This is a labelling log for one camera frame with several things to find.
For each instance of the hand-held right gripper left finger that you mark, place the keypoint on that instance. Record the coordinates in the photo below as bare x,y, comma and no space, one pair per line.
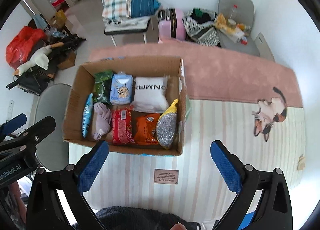
92,167

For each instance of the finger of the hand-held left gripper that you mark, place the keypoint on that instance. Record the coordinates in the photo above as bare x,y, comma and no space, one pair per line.
15,122
37,132

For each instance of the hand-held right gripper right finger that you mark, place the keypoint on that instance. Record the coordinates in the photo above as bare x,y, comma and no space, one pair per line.
226,170

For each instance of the lilac cloth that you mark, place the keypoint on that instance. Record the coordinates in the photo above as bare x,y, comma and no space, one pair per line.
101,119

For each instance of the red snack packet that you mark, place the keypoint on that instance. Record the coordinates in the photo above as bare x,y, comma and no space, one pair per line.
122,126

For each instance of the blue snack packet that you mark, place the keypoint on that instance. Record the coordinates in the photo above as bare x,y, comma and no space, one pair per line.
88,114

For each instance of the orange snack packet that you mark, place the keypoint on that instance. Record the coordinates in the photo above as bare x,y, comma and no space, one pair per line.
146,129

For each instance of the silver and yellow scouring sponge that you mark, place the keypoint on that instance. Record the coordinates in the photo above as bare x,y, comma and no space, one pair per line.
166,127

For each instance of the green snack packet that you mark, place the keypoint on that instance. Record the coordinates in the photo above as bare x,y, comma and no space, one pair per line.
102,87

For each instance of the light blue cartoon packet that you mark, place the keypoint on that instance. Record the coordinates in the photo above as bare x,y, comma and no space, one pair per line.
122,89

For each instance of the white packet with black print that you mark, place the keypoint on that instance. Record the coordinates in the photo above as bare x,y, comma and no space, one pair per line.
150,94

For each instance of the person's left forearm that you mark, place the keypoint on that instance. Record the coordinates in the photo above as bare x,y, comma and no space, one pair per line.
18,207

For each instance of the person's right hand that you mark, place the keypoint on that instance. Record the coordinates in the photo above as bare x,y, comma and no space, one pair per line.
178,227

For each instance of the grey plastic chair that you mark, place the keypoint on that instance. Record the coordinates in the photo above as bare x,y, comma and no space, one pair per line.
50,119

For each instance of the striped pink cat print mat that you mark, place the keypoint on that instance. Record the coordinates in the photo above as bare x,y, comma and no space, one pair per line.
225,119

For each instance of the white plush goose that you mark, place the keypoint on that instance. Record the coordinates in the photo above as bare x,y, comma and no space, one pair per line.
37,59

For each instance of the small brown cardboard box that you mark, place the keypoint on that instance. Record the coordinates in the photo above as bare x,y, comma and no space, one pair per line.
67,61

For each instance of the orange plastic bag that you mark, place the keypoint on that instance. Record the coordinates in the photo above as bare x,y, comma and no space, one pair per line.
22,44

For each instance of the black tripod pile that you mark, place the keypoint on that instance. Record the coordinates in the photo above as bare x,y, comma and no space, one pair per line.
62,44

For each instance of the light blue cloth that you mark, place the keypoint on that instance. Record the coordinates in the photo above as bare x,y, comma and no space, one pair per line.
40,21

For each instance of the yellow cardboard box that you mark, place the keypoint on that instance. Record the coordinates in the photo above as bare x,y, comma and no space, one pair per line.
58,19

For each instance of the small red box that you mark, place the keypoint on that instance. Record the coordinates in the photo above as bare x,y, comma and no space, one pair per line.
245,41

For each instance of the white stool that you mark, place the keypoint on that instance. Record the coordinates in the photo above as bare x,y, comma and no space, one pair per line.
125,29

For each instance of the white carton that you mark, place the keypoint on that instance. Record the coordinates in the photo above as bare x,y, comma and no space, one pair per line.
235,35

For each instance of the black and white patterned bag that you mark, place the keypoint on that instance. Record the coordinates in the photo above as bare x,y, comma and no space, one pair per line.
200,32

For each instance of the yellow plastic bag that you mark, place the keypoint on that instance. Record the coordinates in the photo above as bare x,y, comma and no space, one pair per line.
221,22

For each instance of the pink suitcase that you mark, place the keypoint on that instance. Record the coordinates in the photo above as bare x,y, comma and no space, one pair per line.
172,26

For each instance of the clear plastic bottle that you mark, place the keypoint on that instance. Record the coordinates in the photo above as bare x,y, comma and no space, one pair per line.
233,12

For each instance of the grey chair with clutter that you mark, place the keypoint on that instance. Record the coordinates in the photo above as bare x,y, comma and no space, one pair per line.
240,2

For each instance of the white wall outlet strip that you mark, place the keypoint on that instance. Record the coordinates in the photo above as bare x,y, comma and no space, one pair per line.
10,109

